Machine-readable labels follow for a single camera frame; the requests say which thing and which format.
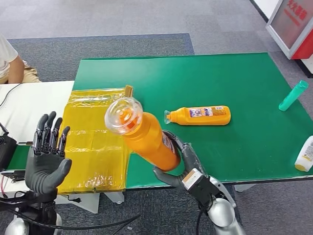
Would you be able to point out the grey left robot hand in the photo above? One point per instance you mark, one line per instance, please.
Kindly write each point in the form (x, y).
(44, 172)

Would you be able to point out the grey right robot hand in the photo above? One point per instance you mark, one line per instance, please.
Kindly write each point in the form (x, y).
(191, 159)

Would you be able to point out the orange bottle clear cap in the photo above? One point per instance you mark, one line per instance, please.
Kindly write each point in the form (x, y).
(203, 118)
(146, 139)

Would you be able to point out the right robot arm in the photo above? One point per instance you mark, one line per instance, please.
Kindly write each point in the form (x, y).
(222, 214)

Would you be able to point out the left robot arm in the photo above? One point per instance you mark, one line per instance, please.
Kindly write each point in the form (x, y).
(44, 214)

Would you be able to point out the green plastic bottle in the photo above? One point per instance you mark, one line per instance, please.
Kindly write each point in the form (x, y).
(292, 96)

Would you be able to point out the white plastic bottle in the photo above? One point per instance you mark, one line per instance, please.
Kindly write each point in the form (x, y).
(305, 154)

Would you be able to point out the small green belt conveyor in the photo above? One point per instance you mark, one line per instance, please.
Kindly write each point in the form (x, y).
(18, 157)

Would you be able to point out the black device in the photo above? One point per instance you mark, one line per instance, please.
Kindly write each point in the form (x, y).
(6, 150)

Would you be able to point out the yellow tape-wrapped box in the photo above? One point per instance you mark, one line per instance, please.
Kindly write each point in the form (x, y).
(97, 162)

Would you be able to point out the green table mat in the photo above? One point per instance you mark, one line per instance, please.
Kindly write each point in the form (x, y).
(219, 81)

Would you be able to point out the person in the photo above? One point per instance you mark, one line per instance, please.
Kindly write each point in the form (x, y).
(6, 55)

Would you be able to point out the red white display cabinet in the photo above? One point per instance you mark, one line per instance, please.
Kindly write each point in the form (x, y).
(288, 26)

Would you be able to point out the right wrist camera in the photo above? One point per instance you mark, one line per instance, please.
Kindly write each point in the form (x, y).
(195, 183)

